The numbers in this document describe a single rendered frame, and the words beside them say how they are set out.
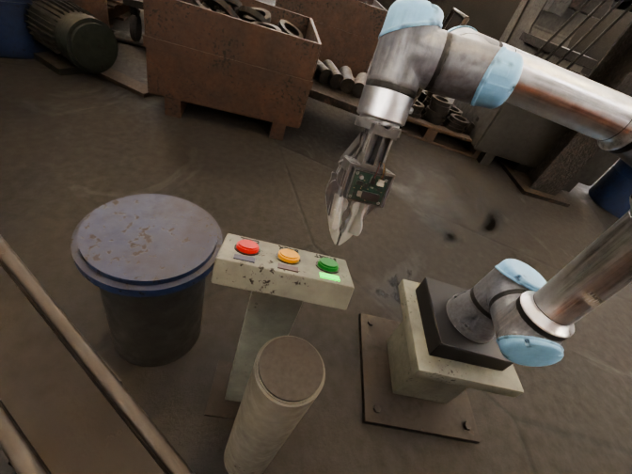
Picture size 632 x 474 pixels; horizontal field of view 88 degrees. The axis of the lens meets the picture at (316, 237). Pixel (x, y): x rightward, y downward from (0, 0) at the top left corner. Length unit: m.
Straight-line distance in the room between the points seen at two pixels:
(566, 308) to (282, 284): 0.55
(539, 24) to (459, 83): 5.35
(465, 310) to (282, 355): 0.58
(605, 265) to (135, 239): 0.93
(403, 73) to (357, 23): 3.18
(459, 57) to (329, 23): 3.17
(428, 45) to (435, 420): 1.09
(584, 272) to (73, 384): 0.77
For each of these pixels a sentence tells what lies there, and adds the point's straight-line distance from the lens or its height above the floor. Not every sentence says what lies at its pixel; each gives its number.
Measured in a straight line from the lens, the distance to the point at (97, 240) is 0.86.
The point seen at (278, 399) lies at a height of 0.52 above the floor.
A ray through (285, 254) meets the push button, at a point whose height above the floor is 0.61.
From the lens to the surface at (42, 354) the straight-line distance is 0.41.
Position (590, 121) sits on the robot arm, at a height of 0.94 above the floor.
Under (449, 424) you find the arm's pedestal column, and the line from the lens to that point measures 1.31.
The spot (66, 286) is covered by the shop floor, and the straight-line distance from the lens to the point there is 1.35.
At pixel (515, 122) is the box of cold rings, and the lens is 3.28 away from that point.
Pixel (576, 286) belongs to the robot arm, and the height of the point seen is 0.70.
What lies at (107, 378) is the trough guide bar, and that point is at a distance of 0.33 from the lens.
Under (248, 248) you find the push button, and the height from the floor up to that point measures 0.61.
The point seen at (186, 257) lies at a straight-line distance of 0.80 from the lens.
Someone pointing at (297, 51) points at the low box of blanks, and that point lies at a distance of 2.10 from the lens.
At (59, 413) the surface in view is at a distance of 0.39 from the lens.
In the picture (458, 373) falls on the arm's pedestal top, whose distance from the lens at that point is 1.03.
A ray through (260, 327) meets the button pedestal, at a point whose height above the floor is 0.41.
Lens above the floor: 1.03
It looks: 40 degrees down
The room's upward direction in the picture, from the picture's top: 21 degrees clockwise
